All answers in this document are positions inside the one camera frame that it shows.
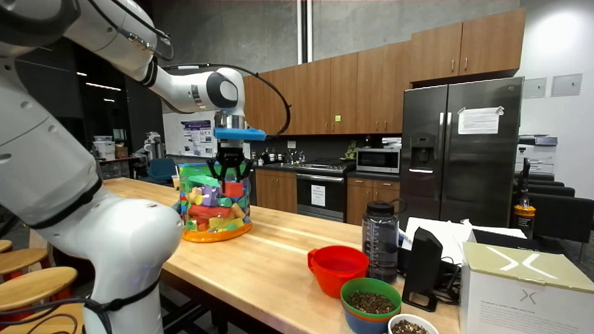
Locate red measuring cup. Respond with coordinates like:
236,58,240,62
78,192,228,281
306,246,370,300

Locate dark water bottle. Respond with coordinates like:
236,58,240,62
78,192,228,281
362,201,399,283

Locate black stainless refrigerator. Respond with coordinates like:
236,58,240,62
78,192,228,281
399,79,524,227

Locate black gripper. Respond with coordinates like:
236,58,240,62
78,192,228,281
208,146,253,186

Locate wooden upper cabinets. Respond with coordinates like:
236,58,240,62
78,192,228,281
245,10,525,136

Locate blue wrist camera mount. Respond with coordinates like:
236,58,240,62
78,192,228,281
214,129,267,142

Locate clear toy bag with blocks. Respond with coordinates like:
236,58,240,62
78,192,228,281
177,164,253,244

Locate green bowl with beans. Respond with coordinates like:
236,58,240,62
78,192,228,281
340,279,401,334

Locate black oven range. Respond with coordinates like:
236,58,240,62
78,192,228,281
295,164,349,222

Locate white bowl with beans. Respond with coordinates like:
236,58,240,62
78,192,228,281
388,315,438,334

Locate black device on table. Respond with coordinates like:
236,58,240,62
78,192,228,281
403,229,442,313

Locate silver microwave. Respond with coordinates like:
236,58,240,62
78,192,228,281
357,149,399,175

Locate orange rectangular foam block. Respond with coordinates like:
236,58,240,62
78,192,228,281
223,183,245,198

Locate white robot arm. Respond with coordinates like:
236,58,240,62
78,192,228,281
0,0,245,334

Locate white cardboard box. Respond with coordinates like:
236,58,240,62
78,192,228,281
459,244,594,334

